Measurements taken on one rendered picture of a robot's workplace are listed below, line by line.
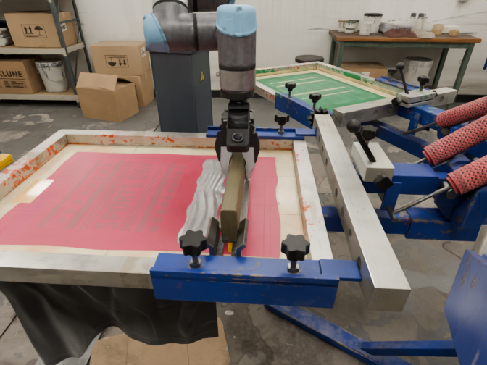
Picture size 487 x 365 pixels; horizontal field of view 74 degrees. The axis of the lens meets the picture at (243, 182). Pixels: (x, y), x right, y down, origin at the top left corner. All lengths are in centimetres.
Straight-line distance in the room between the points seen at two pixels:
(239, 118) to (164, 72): 68
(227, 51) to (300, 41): 389
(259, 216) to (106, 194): 38
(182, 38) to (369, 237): 53
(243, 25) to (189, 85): 65
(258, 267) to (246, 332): 114
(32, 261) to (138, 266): 18
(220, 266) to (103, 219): 33
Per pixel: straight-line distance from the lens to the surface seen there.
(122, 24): 484
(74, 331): 94
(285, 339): 167
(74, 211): 83
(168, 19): 75
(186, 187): 83
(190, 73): 125
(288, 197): 79
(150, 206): 79
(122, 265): 61
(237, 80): 66
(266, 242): 66
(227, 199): 60
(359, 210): 64
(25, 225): 84
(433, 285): 210
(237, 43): 65
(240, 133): 64
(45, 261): 67
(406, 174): 79
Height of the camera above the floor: 140
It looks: 32 degrees down
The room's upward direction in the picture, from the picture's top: straight up
